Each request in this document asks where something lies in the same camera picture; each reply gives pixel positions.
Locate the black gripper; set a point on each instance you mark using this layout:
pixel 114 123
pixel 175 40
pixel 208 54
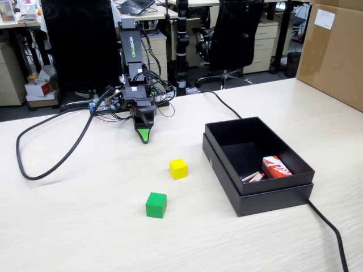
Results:
pixel 137 96

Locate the green wooden cube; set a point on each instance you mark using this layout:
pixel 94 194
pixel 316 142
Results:
pixel 156 205

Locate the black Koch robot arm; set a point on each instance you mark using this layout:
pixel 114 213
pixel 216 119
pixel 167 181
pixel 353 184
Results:
pixel 133 42

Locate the yellow wooden cube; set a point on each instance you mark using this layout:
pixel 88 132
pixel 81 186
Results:
pixel 178 169

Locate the blue circuit board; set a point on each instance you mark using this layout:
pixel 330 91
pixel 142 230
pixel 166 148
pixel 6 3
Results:
pixel 92 107

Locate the beige drawer cabinet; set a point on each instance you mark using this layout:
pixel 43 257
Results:
pixel 262 48
pixel 10 82
pixel 156 54

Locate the black segmented pole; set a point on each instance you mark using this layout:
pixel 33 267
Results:
pixel 181 42

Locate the white red small box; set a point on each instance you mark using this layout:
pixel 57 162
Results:
pixel 39 89

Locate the wooden match red head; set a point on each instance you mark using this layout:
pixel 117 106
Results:
pixel 255 177
pixel 249 175
pixel 259 177

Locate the black laptop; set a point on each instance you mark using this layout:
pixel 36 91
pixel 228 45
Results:
pixel 136 7

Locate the small yellow object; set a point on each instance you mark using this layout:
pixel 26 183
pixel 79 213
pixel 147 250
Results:
pixel 33 77

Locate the black mesh office chair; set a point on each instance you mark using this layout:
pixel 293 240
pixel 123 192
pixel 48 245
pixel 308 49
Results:
pixel 235 34

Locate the red white matchbox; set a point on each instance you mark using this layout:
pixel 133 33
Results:
pixel 276 168

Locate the black cardboard box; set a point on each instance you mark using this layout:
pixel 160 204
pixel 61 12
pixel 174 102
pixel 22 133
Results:
pixel 272 185

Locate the black trash bin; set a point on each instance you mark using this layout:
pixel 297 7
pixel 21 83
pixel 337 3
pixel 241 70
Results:
pixel 293 65

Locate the pink white box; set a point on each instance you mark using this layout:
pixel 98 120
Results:
pixel 30 7

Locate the framed picture card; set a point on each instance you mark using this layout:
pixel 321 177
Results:
pixel 7 10

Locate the large brown cardboard box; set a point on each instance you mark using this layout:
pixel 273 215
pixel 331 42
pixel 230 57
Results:
pixel 334 56

